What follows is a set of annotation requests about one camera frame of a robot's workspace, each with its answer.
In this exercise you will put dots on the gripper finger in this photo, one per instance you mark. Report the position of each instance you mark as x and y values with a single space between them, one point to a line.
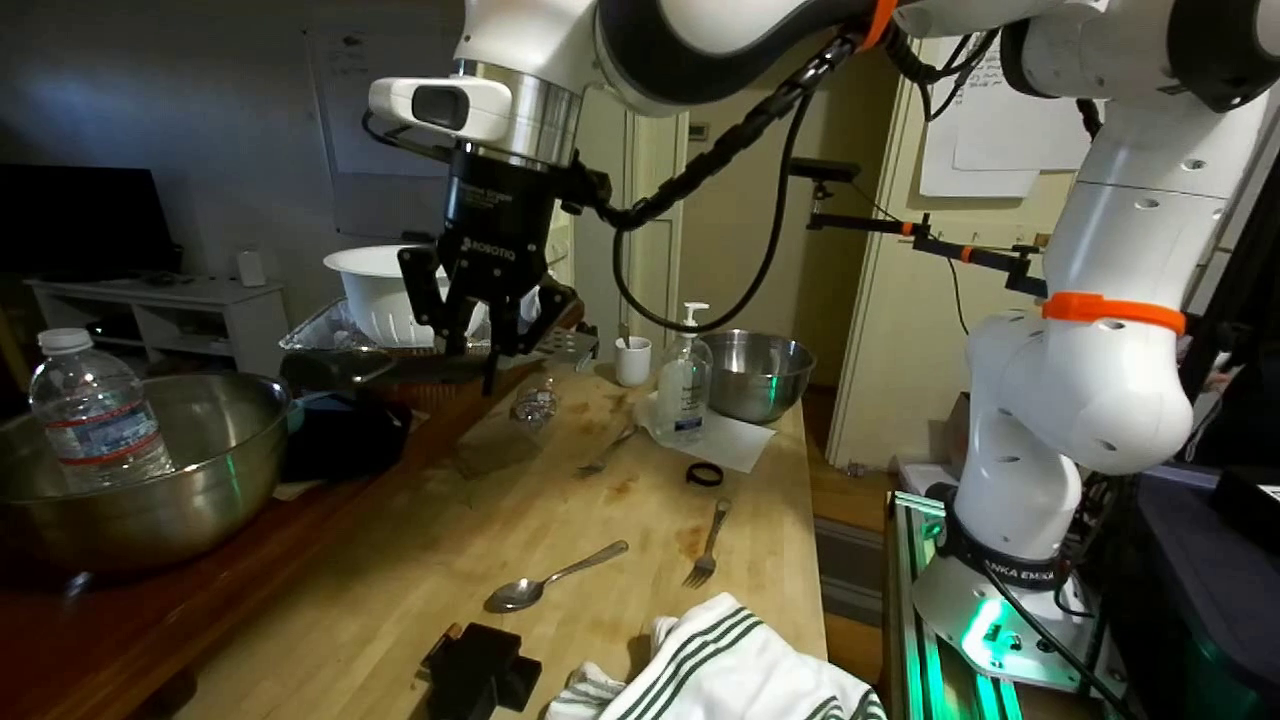
425 285
530 315

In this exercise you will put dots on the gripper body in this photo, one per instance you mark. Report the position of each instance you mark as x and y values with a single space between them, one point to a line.
497 215

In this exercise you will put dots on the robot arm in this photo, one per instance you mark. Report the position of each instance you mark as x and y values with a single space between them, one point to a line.
1080 380

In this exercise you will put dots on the white plastic colander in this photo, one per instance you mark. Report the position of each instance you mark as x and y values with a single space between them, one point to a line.
375 290

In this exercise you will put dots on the small clear glass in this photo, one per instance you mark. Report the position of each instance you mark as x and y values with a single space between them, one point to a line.
533 408

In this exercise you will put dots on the small white cup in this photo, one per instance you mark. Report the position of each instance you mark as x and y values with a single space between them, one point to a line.
632 365

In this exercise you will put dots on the aluminium foil tray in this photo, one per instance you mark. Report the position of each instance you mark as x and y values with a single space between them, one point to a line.
320 335

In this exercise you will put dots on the white door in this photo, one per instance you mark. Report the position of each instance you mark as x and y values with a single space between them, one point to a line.
655 230

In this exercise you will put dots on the silver fork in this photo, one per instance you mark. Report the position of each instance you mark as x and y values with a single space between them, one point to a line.
708 550
605 455

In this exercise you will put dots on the clear pump sanitizer bottle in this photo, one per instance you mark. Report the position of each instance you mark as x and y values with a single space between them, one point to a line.
682 390

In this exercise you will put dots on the black pan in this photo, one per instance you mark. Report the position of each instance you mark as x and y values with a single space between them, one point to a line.
345 435

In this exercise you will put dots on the whiteboard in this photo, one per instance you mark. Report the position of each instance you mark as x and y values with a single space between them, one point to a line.
350 120

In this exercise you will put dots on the small white device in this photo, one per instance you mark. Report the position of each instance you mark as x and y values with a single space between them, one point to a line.
250 268

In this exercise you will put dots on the white low shelf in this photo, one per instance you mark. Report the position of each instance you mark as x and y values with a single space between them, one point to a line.
220 315

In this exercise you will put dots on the small steel bowl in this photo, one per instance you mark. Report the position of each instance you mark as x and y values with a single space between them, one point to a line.
765 375

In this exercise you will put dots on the white paper napkin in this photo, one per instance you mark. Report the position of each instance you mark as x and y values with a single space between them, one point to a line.
735 445

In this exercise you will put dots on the silver spoon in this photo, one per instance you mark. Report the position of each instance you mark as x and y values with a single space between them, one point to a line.
515 593

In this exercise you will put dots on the large steel bowl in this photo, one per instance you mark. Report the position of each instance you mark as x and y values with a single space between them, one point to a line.
210 480

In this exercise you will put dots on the black television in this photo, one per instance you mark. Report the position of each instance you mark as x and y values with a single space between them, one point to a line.
80 220

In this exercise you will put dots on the clear plastic water bottle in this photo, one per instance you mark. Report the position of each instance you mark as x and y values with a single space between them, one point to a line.
95 420

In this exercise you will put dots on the black block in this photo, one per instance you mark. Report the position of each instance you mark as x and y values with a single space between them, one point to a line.
480 670

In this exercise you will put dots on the white green striped towel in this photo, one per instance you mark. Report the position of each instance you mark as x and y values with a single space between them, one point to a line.
730 670

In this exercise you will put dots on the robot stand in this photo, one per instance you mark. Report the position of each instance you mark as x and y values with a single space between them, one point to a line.
910 600

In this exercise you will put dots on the white paper sheets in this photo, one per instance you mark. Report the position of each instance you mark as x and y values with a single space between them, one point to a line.
990 150

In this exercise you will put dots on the black case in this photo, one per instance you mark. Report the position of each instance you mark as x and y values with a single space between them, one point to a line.
1200 600

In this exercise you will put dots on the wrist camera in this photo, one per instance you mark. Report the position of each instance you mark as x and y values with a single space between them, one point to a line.
590 188

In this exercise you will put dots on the camera on mount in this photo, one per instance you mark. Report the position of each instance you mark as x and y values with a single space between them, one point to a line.
960 250

